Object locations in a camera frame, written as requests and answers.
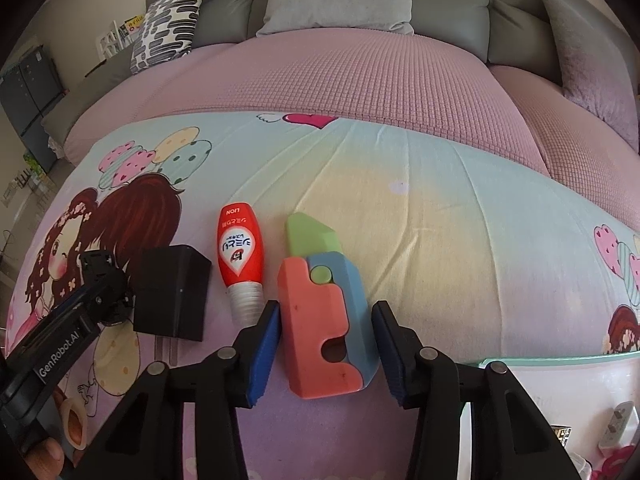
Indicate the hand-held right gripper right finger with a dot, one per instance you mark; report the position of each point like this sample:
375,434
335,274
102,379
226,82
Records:
392,355

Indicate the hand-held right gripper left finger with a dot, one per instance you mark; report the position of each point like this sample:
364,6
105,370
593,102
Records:
265,355

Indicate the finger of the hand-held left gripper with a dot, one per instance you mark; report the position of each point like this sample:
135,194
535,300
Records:
115,305
100,265

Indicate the black charger adapter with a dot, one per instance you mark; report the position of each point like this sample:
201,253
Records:
170,290

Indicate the orange blue green toy knife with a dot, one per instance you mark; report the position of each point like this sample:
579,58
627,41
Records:
310,310

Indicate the teal cardboard box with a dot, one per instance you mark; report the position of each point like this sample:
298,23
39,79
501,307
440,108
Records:
550,390

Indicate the person's left hand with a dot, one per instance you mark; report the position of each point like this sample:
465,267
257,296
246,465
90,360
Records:
45,456

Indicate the red squeeze bottle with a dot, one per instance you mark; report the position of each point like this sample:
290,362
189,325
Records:
240,255

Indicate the dark grey cabinet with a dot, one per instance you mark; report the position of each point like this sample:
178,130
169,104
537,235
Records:
30,105

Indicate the gold patterned lighter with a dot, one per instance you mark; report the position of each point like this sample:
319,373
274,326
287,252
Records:
561,435

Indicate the white magazine rack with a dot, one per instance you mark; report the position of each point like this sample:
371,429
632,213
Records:
112,40

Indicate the white charger adapter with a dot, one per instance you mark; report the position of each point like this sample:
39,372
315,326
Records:
617,427

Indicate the black white patterned pillow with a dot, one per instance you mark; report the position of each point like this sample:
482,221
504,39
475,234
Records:
167,20

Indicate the narrow pink sofa cover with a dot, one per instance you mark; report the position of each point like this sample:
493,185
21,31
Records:
575,145

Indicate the wide pink sofa cover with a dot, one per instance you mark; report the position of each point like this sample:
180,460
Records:
325,80

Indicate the grey sofa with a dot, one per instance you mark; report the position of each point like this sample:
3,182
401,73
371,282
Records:
450,5

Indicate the grey lilac pillow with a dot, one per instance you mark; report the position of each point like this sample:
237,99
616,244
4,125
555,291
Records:
595,60

